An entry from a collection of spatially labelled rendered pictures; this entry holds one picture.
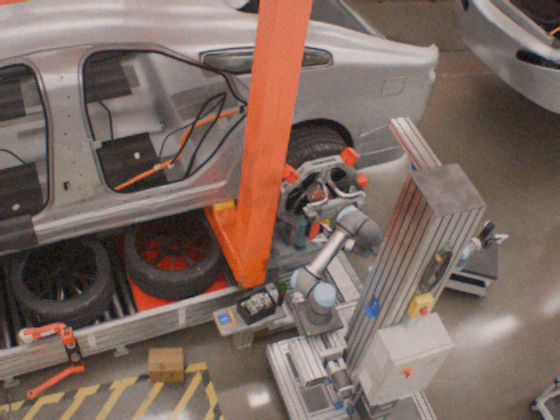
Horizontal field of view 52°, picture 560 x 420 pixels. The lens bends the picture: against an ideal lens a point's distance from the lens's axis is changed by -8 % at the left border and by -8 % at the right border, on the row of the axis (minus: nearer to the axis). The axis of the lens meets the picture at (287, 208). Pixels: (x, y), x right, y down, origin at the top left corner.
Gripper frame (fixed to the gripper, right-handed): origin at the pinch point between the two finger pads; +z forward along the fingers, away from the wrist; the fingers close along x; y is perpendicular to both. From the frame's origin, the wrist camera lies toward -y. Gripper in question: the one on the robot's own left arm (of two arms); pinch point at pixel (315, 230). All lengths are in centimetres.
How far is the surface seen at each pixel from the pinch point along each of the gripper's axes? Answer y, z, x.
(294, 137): -33, 31, 37
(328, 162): -28.8, 6.1, 30.0
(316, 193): -7.9, 8.0, 22.3
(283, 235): 59, 27, 37
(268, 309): 29, 10, -46
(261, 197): -51, 26, -35
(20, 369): 64, 140, -134
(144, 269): 32, 92, -50
